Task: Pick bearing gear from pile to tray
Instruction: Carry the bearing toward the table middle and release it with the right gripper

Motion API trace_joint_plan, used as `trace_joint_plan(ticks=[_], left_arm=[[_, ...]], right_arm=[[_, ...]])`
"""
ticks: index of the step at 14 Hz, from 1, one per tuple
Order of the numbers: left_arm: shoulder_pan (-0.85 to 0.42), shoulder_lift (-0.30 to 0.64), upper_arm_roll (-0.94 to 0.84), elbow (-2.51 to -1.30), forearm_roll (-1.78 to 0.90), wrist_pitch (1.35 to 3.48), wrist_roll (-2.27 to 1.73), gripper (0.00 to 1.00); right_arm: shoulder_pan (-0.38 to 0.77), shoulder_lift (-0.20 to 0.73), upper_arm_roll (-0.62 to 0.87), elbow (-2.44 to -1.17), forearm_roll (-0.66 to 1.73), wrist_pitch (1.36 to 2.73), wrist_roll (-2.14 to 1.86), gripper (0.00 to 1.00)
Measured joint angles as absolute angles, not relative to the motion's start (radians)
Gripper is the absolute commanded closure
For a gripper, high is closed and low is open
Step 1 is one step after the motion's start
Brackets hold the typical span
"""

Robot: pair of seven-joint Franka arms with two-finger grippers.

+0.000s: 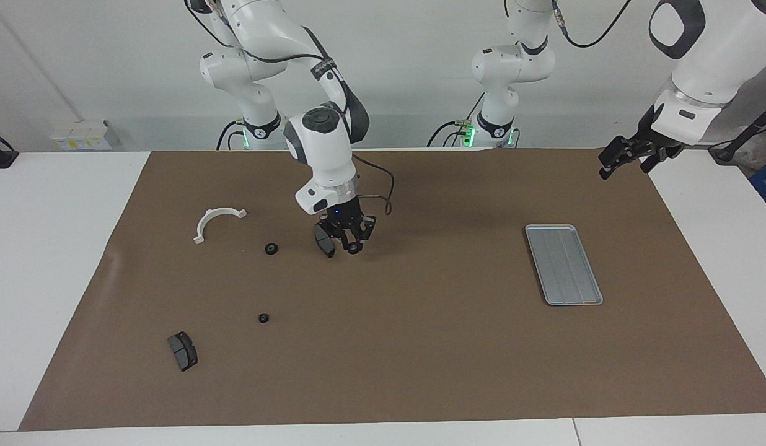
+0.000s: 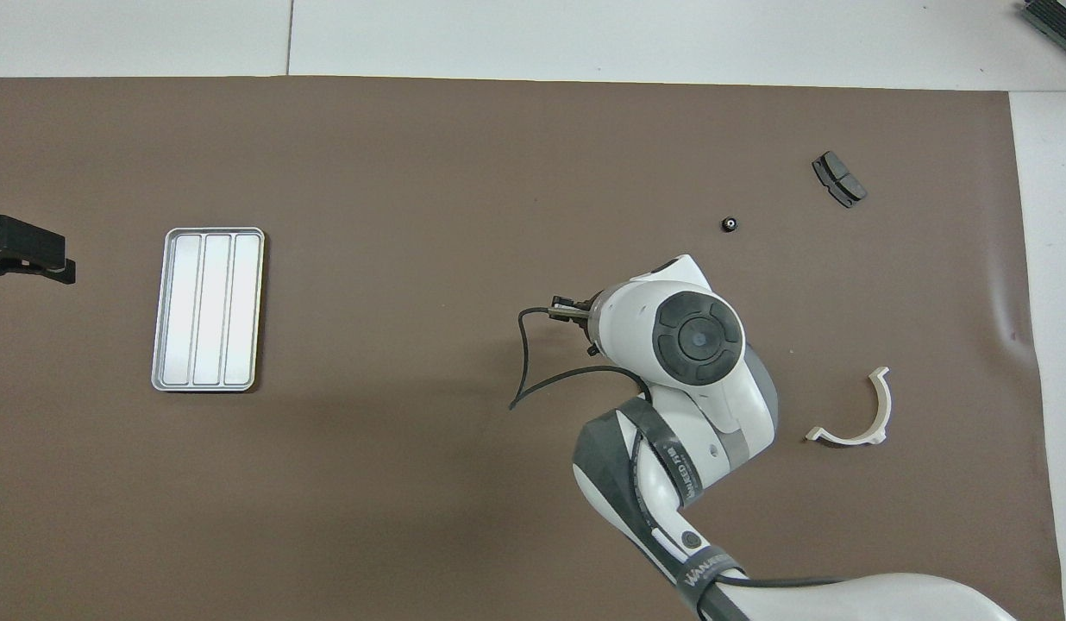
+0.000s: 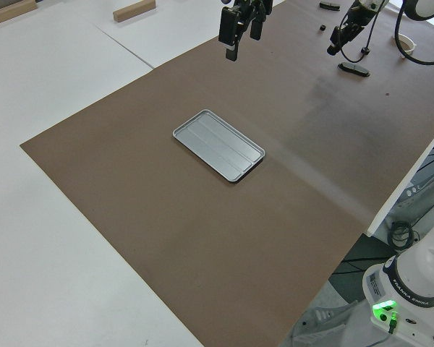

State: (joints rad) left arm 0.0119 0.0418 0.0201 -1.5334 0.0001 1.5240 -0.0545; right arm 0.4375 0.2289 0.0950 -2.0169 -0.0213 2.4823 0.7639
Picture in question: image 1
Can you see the white power strip box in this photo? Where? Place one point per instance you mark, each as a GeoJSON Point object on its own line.
{"type": "Point", "coordinates": [79, 136]}

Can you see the brown table mat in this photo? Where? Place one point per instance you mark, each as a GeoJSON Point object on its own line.
{"type": "Point", "coordinates": [420, 341]}

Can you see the black stand leg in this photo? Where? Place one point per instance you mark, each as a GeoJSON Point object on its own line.
{"type": "Point", "coordinates": [739, 141]}

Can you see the dark grey brake pad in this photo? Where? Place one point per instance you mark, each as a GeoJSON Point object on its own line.
{"type": "Point", "coordinates": [182, 350]}
{"type": "Point", "coordinates": [326, 248]}

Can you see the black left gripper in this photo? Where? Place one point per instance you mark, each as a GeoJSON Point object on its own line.
{"type": "Point", "coordinates": [654, 144]}

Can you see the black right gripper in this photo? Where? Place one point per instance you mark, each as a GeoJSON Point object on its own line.
{"type": "Point", "coordinates": [346, 220]}

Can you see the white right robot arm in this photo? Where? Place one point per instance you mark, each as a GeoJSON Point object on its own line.
{"type": "Point", "coordinates": [321, 148]}

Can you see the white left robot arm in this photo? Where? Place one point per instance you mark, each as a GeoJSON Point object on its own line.
{"type": "Point", "coordinates": [711, 68]}

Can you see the silver metal tray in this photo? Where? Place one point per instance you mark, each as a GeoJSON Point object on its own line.
{"type": "Point", "coordinates": [563, 265]}

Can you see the white curved plastic bracket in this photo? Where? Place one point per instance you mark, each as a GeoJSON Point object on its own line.
{"type": "Point", "coordinates": [204, 222]}

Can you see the black clamp mount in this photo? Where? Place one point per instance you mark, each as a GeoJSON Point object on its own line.
{"type": "Point", "coordinates": [2, 158]}

